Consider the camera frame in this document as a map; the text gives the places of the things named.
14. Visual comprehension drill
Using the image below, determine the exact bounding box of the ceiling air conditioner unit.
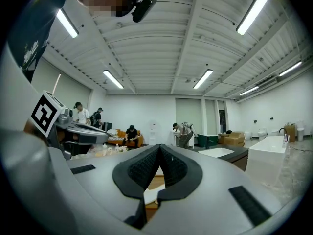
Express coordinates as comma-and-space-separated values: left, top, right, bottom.
253, 76, 280, 89

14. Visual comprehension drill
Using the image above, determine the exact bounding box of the person's left forearm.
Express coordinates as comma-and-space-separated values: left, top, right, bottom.
23, 118, 48, 145

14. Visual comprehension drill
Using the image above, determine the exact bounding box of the orange sofa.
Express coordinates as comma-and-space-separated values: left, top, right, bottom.
106, 129, 144, 149

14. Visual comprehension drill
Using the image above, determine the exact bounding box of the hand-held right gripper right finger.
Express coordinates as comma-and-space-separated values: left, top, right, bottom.
157, 144, 204, 201

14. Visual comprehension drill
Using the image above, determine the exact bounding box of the black head-worn camera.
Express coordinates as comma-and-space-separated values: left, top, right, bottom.
131, 0, 157, 24

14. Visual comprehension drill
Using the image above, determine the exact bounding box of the brown wooden cabinet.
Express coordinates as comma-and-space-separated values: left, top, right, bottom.
283, 123, 297, 143

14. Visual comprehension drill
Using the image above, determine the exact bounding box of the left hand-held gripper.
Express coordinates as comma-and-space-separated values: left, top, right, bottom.
30, 90, 110, 160

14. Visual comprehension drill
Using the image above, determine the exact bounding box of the brown cardboard box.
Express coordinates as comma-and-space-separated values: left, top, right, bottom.
218, 131, 246, 147

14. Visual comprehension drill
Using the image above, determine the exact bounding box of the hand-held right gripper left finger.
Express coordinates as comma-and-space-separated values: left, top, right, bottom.
112, 144, 161, 200

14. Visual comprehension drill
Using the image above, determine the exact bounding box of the dark vanity counter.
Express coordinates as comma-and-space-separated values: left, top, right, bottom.
192, 144, 250, 172

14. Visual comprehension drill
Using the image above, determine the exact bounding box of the green storage bin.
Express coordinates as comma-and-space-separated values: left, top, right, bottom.
197, 134, 219, 148

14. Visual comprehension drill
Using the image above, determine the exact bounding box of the long ceiling light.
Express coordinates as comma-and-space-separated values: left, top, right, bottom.
235, 0, 273, 36
239, 85, 260, 96
193, 69, 214, 90
278, 60, 303, 77
56, 8, 80, 39
102, 70, 125, 90

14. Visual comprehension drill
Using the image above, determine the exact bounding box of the white slipper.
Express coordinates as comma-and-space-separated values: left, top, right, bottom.
143, 183, 167, 205

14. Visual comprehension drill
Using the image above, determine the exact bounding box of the narrow grey window blind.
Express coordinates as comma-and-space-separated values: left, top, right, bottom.
204, 99, 218, 135

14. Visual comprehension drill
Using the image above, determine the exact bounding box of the white water dispenser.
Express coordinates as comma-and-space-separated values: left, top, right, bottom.
148, 119, 157, 146

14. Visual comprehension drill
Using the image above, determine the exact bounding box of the white sink basin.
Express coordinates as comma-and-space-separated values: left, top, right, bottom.
198, 147, 235, 159

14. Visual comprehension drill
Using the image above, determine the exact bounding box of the person's dark printed shirt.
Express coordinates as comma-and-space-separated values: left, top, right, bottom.
7, 0, 69, 83

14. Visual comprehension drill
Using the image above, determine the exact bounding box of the white bathtub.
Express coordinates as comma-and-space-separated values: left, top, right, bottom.
245, 135, 291, 188

